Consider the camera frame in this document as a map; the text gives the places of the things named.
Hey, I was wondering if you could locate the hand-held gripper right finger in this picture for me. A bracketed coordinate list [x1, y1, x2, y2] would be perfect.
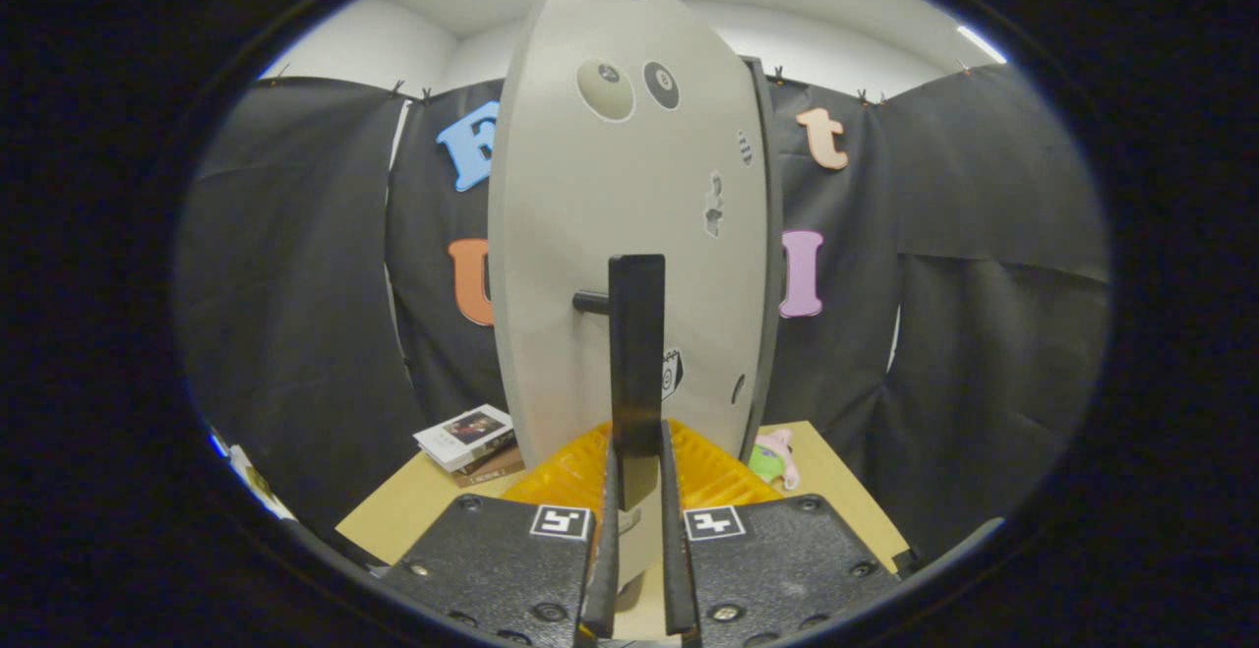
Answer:
[657, 419, 901, 648]

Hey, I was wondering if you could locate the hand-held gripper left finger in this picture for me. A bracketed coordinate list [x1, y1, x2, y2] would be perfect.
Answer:
[379, 420, 623, 648]

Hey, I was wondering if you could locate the black door handle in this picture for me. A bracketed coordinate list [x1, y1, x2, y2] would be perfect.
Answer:
[572, 255, 667, 513]

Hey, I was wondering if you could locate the beige shoe cabinet door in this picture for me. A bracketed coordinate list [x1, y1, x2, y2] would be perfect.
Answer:
[487, 0, 773, 590]

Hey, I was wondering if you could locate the grey shoe cabinet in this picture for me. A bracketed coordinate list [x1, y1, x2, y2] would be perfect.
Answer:
[743, 56, 785, 462]

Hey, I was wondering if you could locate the green and pink plush toy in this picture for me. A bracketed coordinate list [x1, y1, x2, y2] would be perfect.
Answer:
[748, 429, 800, 490]

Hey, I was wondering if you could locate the brown book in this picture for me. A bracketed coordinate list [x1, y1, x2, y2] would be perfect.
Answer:
[452, 446, 525, 488]

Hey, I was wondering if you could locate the white book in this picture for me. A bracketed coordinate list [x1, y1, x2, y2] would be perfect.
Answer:
[413, 404, 515, 474]

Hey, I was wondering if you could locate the white printed sheet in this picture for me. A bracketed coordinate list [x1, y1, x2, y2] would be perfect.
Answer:
[207, 427, 296, 521]

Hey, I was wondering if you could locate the black backdrop cloth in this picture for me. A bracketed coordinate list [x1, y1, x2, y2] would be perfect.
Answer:
[177, 63, 1112, 570]

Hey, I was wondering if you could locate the small ceiling light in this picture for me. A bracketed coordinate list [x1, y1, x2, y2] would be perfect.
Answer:
[956, 25, 1009, 66]

